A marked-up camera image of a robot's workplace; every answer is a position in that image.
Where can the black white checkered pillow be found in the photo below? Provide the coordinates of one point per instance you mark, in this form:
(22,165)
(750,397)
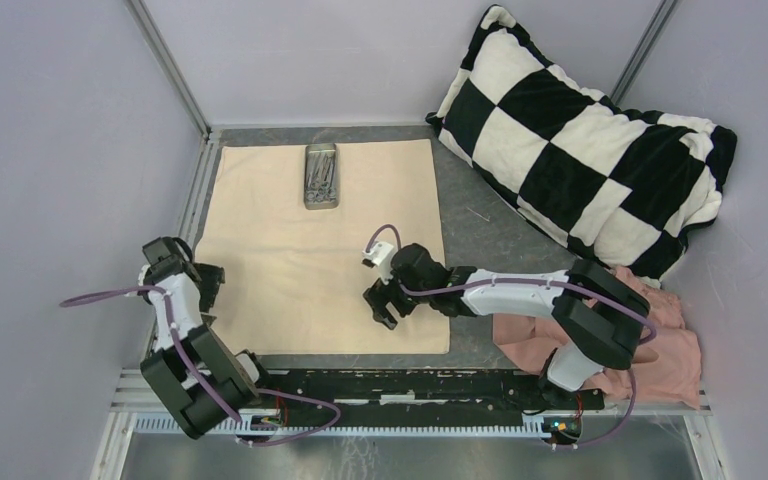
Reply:
(621,187)

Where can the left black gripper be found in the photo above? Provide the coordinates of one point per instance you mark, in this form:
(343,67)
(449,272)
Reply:
(211,278)

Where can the pink crumpled cloth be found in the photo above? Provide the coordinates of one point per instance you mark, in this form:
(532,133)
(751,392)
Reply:
(667,369)

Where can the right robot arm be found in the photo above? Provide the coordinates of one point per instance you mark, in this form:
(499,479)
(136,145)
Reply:
(604,319)

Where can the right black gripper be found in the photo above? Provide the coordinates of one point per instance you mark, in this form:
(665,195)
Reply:
(378,297)

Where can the metal instrument tray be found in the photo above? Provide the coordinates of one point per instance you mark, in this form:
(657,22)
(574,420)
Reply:
(321,177)

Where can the beige cloth wrap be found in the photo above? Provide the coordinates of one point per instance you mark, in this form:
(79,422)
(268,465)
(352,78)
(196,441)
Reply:
(294,277)

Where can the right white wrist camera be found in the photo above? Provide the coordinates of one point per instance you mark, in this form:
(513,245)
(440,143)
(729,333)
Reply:
(379,255)

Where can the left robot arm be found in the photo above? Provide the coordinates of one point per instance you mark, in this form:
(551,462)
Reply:
(194,374)

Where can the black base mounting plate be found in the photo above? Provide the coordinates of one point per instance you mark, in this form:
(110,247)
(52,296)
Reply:
(414,398)

